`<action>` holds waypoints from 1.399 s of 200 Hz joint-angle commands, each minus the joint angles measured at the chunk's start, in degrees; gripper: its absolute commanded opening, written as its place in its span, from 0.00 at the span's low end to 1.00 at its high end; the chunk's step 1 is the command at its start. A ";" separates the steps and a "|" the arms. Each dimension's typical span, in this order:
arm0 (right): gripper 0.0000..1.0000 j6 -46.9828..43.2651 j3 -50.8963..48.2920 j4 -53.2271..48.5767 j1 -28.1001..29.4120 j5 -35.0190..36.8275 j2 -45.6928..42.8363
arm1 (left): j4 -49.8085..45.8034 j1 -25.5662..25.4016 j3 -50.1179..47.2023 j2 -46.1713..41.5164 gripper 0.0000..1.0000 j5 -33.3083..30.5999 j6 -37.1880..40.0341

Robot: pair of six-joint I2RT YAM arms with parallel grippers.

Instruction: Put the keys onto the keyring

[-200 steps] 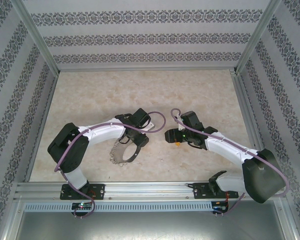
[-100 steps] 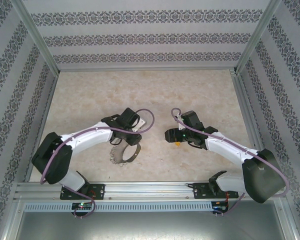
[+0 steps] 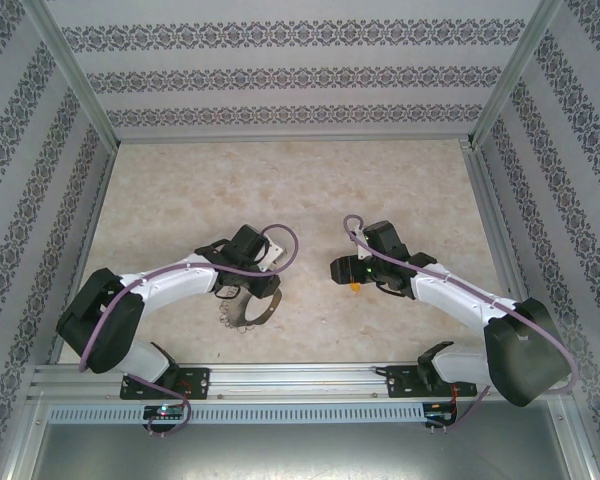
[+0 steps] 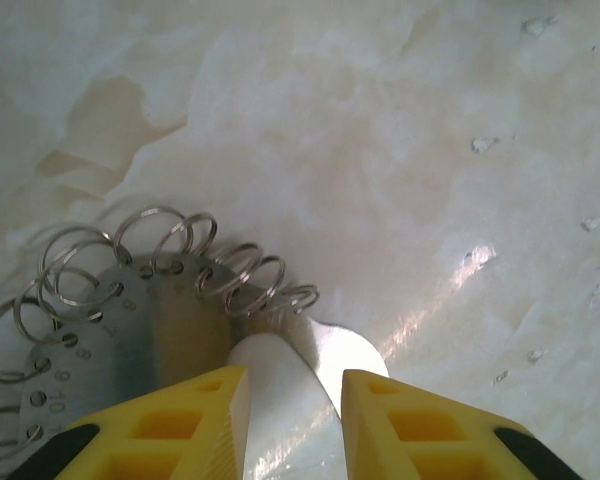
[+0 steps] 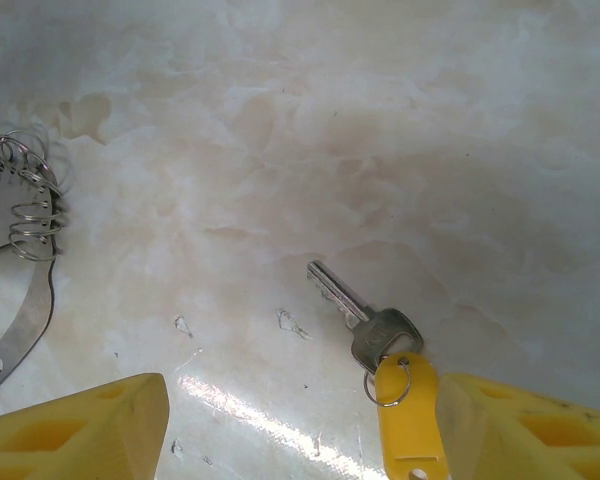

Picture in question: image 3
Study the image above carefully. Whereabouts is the small circuit board green light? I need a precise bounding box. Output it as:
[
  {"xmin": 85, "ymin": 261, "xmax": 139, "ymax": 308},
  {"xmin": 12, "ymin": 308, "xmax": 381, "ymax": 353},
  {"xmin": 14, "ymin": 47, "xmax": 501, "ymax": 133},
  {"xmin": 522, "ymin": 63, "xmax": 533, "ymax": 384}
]
[{"xmin": 143, "ymin": 403, "xmax": 187, "ymax": 422}]

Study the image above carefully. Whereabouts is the grey sheet metal shelf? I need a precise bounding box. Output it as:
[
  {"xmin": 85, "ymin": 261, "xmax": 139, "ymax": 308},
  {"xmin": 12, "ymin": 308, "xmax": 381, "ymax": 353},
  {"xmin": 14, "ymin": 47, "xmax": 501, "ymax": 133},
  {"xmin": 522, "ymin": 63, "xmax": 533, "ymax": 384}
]
[{"xmin": 27, "ymin": 422, "xmax": 596, "ymax": 480}]

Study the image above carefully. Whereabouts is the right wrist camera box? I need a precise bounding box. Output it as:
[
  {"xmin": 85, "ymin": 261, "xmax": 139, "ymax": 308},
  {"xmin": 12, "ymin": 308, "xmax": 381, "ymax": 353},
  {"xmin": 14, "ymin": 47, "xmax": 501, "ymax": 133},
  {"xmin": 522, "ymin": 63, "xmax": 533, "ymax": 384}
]
[{"xmin": 352, "ymin": 227, "xmax": 376, "ymax": 261}]

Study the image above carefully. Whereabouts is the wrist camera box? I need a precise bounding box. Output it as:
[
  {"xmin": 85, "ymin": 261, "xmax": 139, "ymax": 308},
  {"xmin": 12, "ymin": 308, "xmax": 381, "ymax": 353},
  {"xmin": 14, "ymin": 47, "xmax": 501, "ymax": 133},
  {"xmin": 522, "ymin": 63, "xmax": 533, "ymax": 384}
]
[
  {"xmin": 258, "ymin": 241, "xmax": 287, "ymax": 275},
  {"xmin": 352, "ymin": 227, "xmax": 376, "ymax": 261}
]

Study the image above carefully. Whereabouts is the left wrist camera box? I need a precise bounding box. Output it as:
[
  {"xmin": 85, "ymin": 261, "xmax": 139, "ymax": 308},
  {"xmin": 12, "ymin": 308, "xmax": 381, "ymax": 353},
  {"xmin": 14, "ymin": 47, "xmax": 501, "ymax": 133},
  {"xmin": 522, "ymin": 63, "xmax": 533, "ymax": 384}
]
[{"xmin": 258, "ymin": 241, "xmax": 287, "ymax": 275}]

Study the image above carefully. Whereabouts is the aluminium mounting rail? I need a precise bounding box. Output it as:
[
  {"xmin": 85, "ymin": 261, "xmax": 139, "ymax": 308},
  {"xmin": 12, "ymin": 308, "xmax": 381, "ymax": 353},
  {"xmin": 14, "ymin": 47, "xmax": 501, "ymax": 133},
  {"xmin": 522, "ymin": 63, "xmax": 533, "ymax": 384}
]
[{"xmin": 27, "ymin": 363, "xmax": 569, "ymax": 401}]

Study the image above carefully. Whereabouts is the aluminium floor rail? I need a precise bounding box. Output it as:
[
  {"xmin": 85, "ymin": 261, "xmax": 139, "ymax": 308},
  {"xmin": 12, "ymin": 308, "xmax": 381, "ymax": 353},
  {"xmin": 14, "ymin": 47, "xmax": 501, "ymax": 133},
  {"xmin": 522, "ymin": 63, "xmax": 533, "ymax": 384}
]
[
  {"xmin": 459, "ymin": 139, "xmax": 549, "ymax": 361},
  {"xmin": 115, "ymin": 133, "xmax": 474, "ymax": 147},
  {"xmin": 47, "ymin": 142, "xmax": 120, "ymax": 366}
]

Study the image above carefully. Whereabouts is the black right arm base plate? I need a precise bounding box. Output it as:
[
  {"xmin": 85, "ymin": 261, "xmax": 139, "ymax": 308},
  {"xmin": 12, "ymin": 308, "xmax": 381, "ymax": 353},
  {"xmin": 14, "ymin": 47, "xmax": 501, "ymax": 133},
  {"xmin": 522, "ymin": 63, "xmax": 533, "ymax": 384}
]
[{"xmin": 385, "ymin": 364, "xmax": 479, "ymax": 400}]

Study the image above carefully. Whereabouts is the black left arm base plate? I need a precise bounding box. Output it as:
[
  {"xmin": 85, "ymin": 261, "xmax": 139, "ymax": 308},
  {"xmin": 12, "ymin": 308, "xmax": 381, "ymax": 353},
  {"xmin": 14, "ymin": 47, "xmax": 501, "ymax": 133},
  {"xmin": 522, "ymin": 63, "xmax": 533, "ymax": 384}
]
[{"xmin": 119, "ymin": 367, "xmax": 211, "ymax": 401}]

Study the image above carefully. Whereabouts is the grey slotted cable duct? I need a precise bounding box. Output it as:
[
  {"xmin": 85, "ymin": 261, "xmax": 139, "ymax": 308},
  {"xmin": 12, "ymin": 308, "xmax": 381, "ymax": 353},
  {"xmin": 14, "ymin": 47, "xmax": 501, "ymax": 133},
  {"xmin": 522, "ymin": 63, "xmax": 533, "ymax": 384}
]
[{"xmin": 47, "ymin": 402, "xmax": 427, "ymax": 425}]

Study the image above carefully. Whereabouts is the aluminium frame post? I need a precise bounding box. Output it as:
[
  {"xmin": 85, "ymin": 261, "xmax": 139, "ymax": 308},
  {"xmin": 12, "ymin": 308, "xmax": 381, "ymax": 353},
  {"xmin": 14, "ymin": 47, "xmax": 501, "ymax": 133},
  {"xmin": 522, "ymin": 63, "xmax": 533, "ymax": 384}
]
[
  {"xmin": 19, "ymin": 0, "xmax": 121, "ymax": 151},
  {"xmin": 467, "ymin": 0, "xmax": 566, "ymax": 151}
]

